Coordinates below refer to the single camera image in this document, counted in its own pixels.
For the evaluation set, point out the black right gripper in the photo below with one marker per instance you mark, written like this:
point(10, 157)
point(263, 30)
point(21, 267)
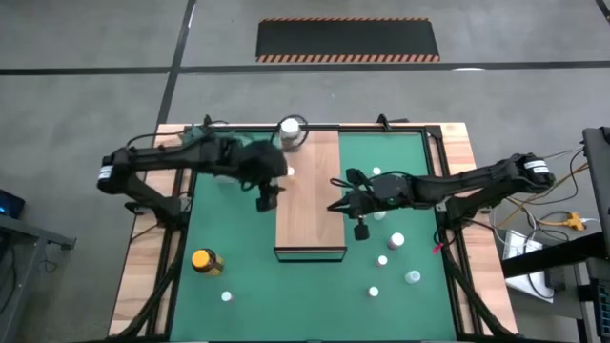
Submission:
point(381, 195)

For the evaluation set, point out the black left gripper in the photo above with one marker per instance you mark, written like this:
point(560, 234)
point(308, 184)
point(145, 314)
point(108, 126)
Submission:
point(257, 162)

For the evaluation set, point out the large gummy bottle white cap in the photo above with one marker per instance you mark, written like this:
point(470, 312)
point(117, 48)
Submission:
point(290, 131)

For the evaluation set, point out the pink medicine bottle white cap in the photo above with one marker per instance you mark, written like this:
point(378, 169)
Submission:
point(396, 239)

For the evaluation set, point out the pink pill vial white cap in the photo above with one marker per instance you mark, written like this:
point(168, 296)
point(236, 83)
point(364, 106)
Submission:
point(381, 260)

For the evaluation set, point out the amber bottle yellow cap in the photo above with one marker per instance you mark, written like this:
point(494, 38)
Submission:
point(202, 259)

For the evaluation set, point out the small pill vial white cap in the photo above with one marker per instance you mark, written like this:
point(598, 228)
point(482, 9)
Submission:
point(226, 296)

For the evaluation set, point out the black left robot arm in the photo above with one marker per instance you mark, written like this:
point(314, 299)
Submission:
point(157, 155)

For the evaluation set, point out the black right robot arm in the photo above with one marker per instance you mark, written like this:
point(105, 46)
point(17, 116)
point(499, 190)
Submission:
point(476, 178)

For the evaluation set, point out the wooden board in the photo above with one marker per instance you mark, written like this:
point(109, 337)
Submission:
point(310, 214)

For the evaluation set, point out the snake plant in white pot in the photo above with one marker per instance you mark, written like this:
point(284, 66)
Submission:
point(195, 135)

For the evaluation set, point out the clear plastic bottle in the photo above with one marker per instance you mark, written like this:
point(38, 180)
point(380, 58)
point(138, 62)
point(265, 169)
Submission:
point(412, 276)

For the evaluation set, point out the green table mat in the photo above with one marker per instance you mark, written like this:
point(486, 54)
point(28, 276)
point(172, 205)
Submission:
point(314, 305)

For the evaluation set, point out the black floor mat hazard stripes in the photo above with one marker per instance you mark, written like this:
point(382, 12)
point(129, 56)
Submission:
point(348, 38)

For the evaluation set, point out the white paper sheet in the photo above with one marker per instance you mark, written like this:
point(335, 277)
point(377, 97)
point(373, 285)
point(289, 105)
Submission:
point(517, 243)

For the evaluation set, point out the black office desk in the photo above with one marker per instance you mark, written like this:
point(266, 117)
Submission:
point(548, 257)

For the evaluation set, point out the yellow power adapter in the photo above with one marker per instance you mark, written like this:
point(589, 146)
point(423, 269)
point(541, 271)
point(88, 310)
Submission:
point(575, 221)

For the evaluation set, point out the computer monitor on desk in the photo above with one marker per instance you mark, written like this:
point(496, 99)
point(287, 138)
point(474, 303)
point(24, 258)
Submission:
point(598, 181)

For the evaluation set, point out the grey metal table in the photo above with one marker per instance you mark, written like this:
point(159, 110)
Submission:
point(19, 248)

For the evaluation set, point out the black device blue light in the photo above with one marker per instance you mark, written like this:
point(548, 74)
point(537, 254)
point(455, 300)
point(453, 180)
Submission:
point(9, 205)

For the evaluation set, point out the backlit computer keyboard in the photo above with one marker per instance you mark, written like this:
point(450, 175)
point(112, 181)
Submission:
point(603, 305)

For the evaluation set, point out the black aluminium table frame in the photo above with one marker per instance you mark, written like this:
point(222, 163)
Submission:
point(174, 267)

